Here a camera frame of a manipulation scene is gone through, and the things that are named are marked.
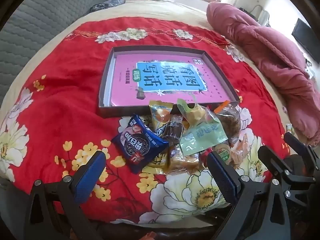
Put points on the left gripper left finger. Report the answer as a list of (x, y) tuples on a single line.
[(54, 208)]

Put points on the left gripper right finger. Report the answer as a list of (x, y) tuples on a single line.
[(258, 209)]

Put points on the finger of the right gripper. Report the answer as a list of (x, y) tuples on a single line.
[(281, 171), (307, 154)]

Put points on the small round green-label pastry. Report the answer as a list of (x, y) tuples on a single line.
[(224, 151)]

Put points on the orange-edged brown snack pack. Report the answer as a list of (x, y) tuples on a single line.
[(229, 117)]

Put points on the light green snack packet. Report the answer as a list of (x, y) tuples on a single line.
[(202, 137)]

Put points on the clear pack yellow pastry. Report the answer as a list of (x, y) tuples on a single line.
[(194, 115)]

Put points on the clear pack rice crackers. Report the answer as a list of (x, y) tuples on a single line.
[(179, 163)]

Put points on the blue oreo cookie pack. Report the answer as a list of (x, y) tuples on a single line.
[(138, 144)]

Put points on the yellow wafer bar pack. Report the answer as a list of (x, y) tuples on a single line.
[(160, 114)]

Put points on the orange cat biscuit pack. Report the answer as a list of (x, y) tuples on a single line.
[(240, 152)]

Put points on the red floral blanket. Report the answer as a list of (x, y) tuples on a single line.
[(53, 127)]

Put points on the pink quilted comforter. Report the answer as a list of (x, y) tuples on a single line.
[(278, 59)]

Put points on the black television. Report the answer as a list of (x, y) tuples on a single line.
[(305, 36)]

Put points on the dark brown snack pack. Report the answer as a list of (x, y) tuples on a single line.
[(174, 130)]

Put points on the grey shallow box tray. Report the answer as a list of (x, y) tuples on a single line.
[(106, 110)]

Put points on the pink blue workbook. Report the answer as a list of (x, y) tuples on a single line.
[(139, 78)]

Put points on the grey quilted headboard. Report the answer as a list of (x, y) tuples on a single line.
[(33, 24)]

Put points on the dark blue patterned pillow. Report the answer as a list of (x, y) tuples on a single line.
[(106, 4)]

